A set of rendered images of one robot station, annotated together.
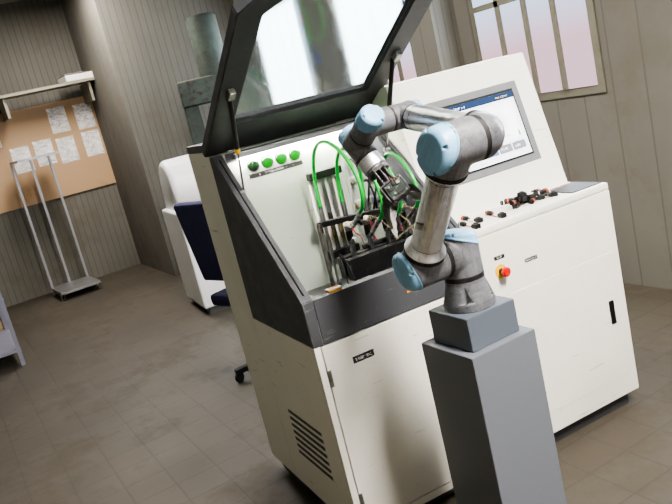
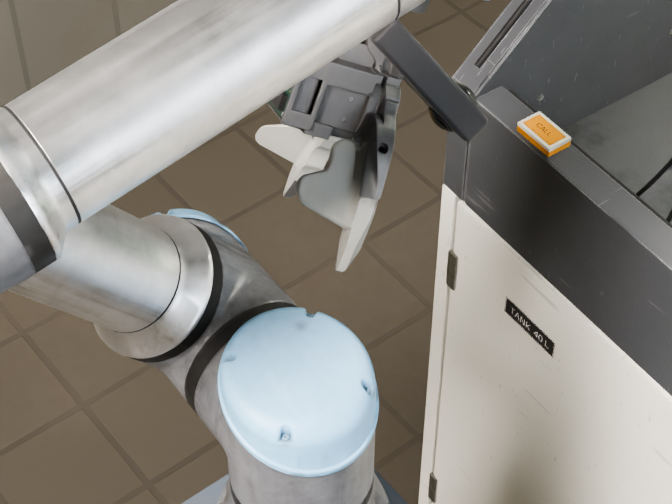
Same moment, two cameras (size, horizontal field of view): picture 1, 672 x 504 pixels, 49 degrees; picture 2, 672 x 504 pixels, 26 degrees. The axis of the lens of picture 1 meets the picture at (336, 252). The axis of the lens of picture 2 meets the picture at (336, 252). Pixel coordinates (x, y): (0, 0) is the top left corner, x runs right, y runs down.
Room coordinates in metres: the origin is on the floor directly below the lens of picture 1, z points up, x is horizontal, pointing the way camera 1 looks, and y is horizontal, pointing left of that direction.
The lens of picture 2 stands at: (1.94, -1.00, 1.97)
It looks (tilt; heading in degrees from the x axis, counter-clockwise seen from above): 47 degrees down; 79
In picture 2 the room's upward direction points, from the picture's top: straight up
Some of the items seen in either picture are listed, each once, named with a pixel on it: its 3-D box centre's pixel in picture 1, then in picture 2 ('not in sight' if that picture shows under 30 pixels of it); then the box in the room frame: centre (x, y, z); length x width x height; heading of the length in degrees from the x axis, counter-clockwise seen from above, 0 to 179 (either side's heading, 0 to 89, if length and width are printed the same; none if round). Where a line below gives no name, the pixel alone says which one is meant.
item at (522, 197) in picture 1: (528, 195); not in sight; (2.84, -0.80, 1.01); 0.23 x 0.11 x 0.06; 114
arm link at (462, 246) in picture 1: (457, 251); (294, 411); (2.04, -0.34, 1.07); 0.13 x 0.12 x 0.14; 115
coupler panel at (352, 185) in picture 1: (362, 179); not in sight; (3.01, -0.18, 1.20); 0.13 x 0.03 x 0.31; 114
